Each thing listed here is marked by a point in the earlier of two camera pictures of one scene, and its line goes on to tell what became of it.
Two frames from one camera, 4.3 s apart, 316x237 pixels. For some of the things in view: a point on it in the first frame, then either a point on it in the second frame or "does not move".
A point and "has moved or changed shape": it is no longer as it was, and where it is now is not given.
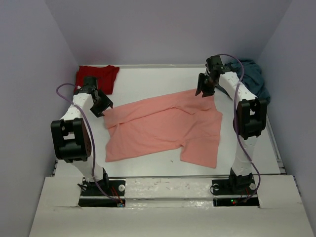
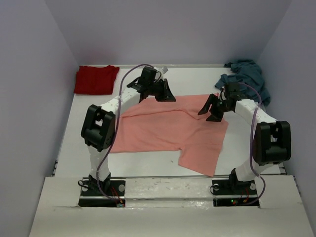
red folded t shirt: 106,76 does not move
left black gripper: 106,103 to 165,95
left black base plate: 91,195 does not move
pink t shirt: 192,121 has moved or changed shape
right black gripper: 208,92 to 215,116
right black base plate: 236,186 does not move
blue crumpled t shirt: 252,78 does not move
